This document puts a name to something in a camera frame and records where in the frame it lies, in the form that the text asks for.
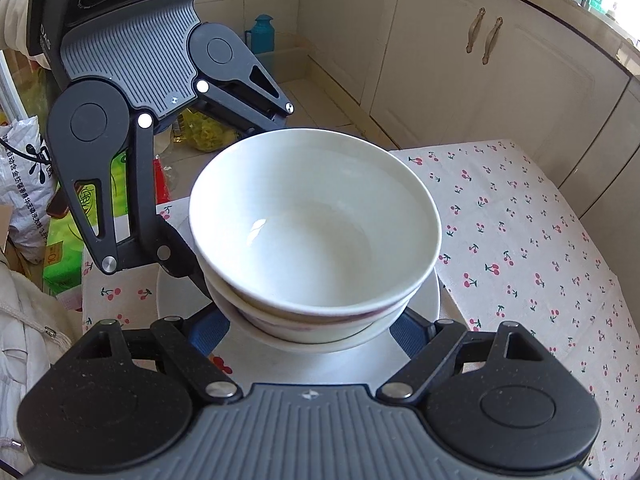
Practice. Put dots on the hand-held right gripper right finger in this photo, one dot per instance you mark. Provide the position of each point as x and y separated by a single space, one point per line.
407 330

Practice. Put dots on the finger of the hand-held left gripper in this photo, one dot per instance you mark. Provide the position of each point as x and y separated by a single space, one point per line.
240 107
145 200

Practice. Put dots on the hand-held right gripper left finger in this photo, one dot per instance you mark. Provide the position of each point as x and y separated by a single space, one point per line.
215 327

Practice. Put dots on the plain white bowl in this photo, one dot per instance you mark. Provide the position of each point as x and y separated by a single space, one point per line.
235 307

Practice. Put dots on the white floral plate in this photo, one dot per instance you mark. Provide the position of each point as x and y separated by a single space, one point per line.
175 300

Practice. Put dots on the white bowl grey flowers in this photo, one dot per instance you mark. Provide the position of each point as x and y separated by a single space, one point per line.
310 230

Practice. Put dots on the person's left forearm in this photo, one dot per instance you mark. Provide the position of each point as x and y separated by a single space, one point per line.
15 5

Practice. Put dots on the red packet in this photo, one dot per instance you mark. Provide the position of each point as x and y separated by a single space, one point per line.
162 182

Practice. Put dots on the yellow plastic bag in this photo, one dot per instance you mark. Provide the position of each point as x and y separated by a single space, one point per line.
205 135

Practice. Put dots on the teal thermos flask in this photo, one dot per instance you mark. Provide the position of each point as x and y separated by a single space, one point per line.
262 35

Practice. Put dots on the green paper package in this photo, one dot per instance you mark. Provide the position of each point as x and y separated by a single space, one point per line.
65 265

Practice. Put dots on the white printed sack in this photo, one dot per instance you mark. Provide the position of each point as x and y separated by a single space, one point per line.
25 200

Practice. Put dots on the white cabinet door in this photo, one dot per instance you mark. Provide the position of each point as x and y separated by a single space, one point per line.
430 60
550 100
317 10
365 35

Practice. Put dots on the cherry print tablecloth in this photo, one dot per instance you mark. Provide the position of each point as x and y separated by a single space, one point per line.
500 240

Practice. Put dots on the person's white jacket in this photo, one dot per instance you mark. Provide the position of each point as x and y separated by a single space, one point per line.
30 360

